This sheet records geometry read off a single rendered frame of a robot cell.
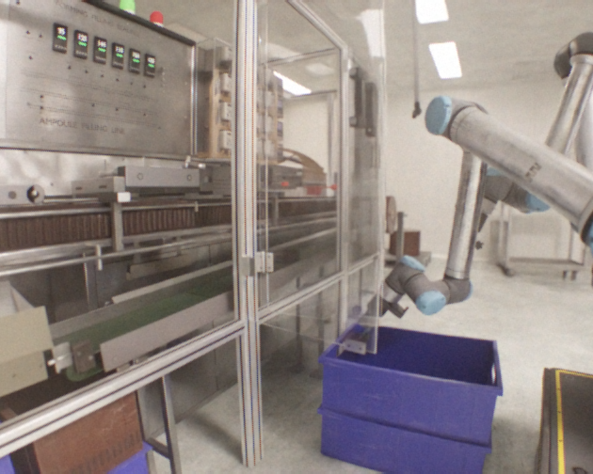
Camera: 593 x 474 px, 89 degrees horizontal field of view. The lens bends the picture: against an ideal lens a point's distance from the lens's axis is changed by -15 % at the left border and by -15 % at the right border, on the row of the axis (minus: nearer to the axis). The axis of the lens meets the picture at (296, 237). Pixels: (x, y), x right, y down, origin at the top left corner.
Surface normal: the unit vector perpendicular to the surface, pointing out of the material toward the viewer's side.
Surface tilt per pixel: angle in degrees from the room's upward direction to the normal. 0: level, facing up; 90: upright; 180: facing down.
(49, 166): 90
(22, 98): 90
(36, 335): 79
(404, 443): 90
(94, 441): 90
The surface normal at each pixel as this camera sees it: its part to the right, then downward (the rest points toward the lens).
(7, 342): 0.86, -0.13
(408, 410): -0.46, 0.11
